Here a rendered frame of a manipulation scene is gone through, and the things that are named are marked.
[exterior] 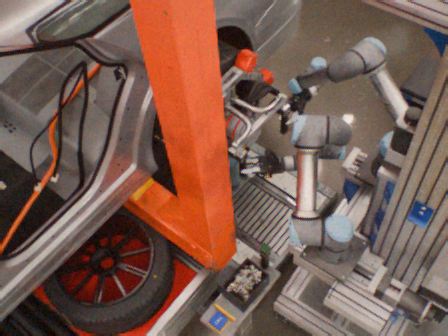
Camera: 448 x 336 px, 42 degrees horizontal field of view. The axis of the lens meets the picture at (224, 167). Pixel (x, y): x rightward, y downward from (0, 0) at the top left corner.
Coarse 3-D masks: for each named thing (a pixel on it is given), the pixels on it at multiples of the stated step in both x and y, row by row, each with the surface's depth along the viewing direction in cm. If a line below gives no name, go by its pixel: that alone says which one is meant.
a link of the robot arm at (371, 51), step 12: (360, 48) 254; (372, 48) 255; (384, 48) 258; (372, 60) 255; (384, 60) 258; (372, 72) 257; (384, 72) 258; (372, 84) 263; (384, 84) 259; (384, 96) 261; (396, 96) 260; (396, 108) 261
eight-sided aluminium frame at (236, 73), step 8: (232, 72) 276; (240, 72) 275; (248, 72) 281; (256, 72) 290; (224, 80) 274; (232, 80) 273; (256, 80) 294; (224, 88) 271; (256, 104) 312; (248, 112) 316
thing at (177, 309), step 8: (200, 272) 300; (208, 272) 300; (192, 280) 298; (200, 280) 298; (208, 280) 304; (192, 288) 295; (200, 288) 301; (184, 296) 293; (192, 296) 297; (176, 304) 291; (184, 304) 294; (168, 312) 289; (176, 312) 290; (184, 312) 300; (160, 320) 287; (168, 320) 287; (176, 320) 296; (152, 328) 285; (160, 328) 285; (168, 328) 293
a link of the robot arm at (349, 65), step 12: (336, 60) 258; (348, 60) 252; (360, 60) 252; (312, 72) 276; (324, 72) 265; (336, 72) 256; (348, 72) 254; (360, 72) 255; (288, 84) 291; (300, 84) 286; (312, 84) 278
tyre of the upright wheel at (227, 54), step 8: (224, 48) 282; (232, 48) 287; (224, 56) 276; (232, 56) 279; (224, 64) 275; (232, 64) 281; (248, 80) 306; (248, 88) 311; (160, 128) 279; (160, 136) 282; (152, 144) 294; (160, 144) 287; (160, 152) 298
